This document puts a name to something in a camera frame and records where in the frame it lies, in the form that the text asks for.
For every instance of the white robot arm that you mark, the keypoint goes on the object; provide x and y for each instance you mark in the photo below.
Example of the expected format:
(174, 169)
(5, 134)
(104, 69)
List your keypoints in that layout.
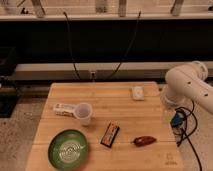
(188, 81)

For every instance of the clear plastic cup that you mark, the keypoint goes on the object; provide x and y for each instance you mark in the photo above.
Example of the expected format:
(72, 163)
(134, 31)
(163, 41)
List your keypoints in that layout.
(83, 112)

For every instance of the orange black candy bar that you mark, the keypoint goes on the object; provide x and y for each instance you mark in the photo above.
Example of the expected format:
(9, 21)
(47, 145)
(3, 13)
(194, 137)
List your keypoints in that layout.
(109, 135)

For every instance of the white rectangular packet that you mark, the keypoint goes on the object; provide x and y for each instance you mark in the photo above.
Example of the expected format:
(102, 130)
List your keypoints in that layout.
(63, 109)

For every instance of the green bowl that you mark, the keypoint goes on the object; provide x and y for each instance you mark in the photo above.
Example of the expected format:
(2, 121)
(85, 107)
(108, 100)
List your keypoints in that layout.
(68, 150)

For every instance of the blue connector box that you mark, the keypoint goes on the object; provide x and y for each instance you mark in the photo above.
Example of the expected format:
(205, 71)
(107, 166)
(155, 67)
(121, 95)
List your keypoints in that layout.
(176, 121)

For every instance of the black box at left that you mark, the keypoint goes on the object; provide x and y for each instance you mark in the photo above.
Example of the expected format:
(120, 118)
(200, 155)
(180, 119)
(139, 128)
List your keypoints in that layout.
(8, 63)

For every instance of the wall power outlet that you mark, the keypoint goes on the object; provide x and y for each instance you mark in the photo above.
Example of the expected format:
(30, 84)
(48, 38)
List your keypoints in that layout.
(93, 75)

